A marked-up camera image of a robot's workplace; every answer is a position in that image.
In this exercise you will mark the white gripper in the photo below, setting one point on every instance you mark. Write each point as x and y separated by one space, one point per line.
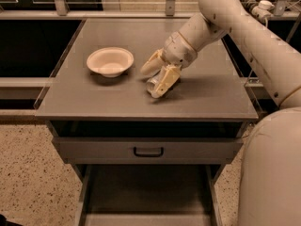
177 51

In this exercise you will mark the silver redbull can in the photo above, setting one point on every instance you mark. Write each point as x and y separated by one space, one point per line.
151 83

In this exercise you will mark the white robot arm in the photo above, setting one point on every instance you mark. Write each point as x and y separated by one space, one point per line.
270 178

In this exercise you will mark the grey drawer cabinet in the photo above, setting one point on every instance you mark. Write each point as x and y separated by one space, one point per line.
210 100

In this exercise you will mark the top grey drawer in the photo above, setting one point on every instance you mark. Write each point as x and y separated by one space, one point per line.
97 150

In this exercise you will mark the open middle grey drawer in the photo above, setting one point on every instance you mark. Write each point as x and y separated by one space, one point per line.
147 195

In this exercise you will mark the white paper bowl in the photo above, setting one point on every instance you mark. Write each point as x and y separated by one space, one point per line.
110 62

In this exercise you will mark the metal support strut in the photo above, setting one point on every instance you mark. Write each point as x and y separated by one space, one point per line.
294 28

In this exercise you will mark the black drawer handle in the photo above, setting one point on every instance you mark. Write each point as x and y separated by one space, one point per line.
148 152

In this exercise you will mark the white plug with ribbed hose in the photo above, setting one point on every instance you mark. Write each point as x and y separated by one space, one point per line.
260 10

